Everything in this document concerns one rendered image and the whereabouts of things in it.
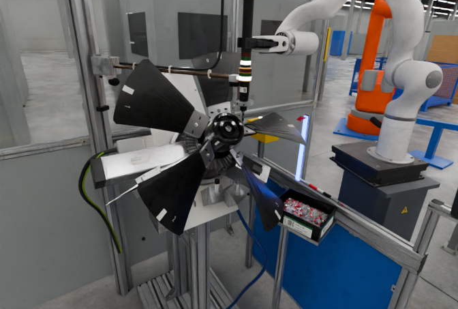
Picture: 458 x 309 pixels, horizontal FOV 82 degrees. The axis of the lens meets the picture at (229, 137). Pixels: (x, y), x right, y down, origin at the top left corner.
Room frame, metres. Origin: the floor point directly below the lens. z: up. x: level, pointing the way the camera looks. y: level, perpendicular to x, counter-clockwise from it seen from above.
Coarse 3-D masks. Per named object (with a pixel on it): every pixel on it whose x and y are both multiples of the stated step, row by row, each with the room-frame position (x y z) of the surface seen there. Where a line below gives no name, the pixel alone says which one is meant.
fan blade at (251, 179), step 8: (248, 168) 0.85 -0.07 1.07; (248, 176) 0.78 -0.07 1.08; (256, 184) 0.78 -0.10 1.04; (256, 192) 0.74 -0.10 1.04; (264, 192) 0.79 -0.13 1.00; (272, 192) 0.86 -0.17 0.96; (256, 200) 0.71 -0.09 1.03; (264, 200) 0.75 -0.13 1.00; (272, 200) 0.80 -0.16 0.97; (280, 200) 0.85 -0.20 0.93; (264, 208) 0.72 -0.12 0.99; (272, 208) 0.75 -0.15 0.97; (280, 208) 0.80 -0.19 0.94; (264, 216) 0.69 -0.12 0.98; (272, 216) 0.72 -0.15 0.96; (280, 216) 0.76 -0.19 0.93; (264, 224) 0.66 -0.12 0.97; (272, 224) 0.69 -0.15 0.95
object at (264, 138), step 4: (248, 120) 1.40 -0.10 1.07; (252, 120) 1.39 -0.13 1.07; (252, 136) 1.37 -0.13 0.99; (256, 136) 1.34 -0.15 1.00; (260, 136) 1.31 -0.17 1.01; (264, 136) 1.28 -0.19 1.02; (268, 136) 1.29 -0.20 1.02; (272, 136) 1.31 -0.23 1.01; (260, 140) 1.31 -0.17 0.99; (264, 140) 1.28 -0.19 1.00; (268, 140) 1.29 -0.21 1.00; (272, 140) 1.31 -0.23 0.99; (276, 140) 1.33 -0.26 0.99
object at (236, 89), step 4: (232, 76) 0.93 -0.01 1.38; (236, 76) 0.92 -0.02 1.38; (228, 80) 0.93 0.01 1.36; (232, 80) 0.93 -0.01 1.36; (236, 80) 0.93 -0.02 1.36; (232, 84) 0.92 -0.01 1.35; (236, 84) 0.92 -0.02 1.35; (236, 88) 0.92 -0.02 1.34; (236, 92) 0.92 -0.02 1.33; (232, 96) 0.93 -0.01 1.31; (236, 96) 0.92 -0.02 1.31; (236, 100) 0.92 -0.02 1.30; (248, 100) 0.93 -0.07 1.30; (252, 100) 0.93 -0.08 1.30; (236, 104) 0.90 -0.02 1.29; (240, 104) 0.90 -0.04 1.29; (244, 104) 0.89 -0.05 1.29; (248, 104) 0.90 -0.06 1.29; (252, 104) 0.91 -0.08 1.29
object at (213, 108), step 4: (216, 104) 0.96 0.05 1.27; (220, 104) 0.95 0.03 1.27; (224, 104) 0.95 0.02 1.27; (228, 104) 0.94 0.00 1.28; (208, 108) 0.97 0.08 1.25; (212, 108) 0.96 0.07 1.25; (216, 108) 0.95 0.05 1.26; (220, 108) 0.94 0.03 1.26; (228, 108) 0.93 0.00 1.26; (216, 112) 0.94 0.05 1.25; (220, 112) 0.93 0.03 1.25; (224, 112) 0.93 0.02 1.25; (228, 112) 0.92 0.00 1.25; (212, 116) 0.94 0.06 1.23
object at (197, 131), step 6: (192, 114) 0.86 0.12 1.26; (198, 114) 0.86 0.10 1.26; (192, 120) 0.86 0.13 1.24; (198, 120) 0.86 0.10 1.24; (204, 120) 0.86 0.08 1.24; (186, 126) 0.86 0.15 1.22; (192, 126) 0.86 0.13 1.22; (198, 126) 0.86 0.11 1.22; (204, 126) 0.86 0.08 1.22; (186, 132) 0.86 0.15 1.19; (198, 132) 0.86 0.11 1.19
